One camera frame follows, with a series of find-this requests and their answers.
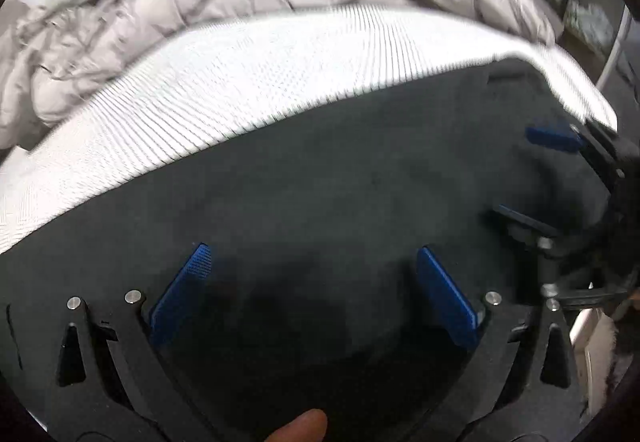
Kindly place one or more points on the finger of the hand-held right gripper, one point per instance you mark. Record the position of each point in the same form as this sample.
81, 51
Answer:
552, 136
522, 220

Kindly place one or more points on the white pole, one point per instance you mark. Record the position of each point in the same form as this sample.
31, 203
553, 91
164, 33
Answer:
614, 54

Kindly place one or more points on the black pants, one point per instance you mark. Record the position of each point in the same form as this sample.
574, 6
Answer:
325, 202

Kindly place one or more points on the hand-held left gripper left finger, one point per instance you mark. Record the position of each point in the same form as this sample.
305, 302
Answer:
181, 294

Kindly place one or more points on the person's left hand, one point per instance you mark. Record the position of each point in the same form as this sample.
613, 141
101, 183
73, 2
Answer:
299, 428

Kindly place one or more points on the white patterned mattress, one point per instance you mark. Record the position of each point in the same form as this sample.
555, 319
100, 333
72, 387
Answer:
250, 87

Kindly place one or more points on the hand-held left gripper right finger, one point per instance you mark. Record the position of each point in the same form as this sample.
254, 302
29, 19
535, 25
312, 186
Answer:
447, 297

